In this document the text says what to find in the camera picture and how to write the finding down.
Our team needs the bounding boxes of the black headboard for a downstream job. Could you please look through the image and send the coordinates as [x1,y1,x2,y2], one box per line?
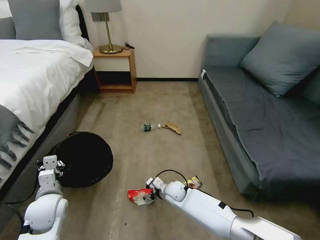
[75,5,90,43]

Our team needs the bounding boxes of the large blue-grey cushion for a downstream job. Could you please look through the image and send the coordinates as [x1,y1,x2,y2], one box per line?
[239,21,320,98]

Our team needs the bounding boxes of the crumpled brown paper bag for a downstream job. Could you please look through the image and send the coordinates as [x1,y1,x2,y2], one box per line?
[162,122,182,135]

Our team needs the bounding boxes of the grey fringed throw blanket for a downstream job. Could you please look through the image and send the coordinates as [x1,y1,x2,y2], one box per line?
[0,104,35,171]

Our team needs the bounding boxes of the gold snack wrapper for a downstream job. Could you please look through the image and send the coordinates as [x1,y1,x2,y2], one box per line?
[186,176,202,189]

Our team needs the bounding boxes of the wooden nightstand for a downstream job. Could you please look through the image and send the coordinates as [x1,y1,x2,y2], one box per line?
[92,48,137,94]

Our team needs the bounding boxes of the grey wall switch panel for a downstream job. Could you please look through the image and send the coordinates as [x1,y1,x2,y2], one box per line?
[91,12,110,22]

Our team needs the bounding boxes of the grey-blue sofa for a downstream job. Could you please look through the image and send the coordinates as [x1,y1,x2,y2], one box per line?
[197,21,320,200]

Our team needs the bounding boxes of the red and white wrapper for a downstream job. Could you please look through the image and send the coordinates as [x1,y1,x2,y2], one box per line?
[127,187,153,206]

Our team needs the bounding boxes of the white pillow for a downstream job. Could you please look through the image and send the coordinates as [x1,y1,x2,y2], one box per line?
[59,0,93,50]

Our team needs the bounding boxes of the black right forearm cable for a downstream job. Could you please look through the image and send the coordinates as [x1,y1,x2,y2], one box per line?
[219,202,254,218]

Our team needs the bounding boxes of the grey pillow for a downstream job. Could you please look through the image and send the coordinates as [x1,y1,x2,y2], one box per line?
[8,0,64,40]

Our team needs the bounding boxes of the white duvet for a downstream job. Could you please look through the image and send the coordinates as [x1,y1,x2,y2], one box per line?
[0,39,93,188]

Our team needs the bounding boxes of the black mesh trash bin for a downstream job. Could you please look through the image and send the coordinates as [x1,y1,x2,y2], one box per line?
[46,131,114,188]

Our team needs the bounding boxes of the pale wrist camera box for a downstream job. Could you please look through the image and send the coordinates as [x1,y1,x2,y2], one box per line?
[43,155,58,171]

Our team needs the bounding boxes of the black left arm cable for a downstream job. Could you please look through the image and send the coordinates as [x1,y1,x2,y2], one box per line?
[0,184,39,234]

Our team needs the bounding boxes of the clear plastic bottle green label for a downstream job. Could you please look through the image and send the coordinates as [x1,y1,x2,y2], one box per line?
[143,123,162,132]

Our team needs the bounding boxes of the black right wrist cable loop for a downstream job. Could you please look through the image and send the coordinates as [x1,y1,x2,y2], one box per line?
[154,170,188,193]

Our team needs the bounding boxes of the grey bed base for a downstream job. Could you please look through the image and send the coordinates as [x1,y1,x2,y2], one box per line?
[0,67,98,225]

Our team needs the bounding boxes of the dark teal cushion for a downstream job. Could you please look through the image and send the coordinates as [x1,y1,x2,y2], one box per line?
[299,71,320,107]

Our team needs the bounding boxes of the brass table lamp grey shade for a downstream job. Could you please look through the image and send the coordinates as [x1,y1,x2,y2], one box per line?
[84,0,123,54]

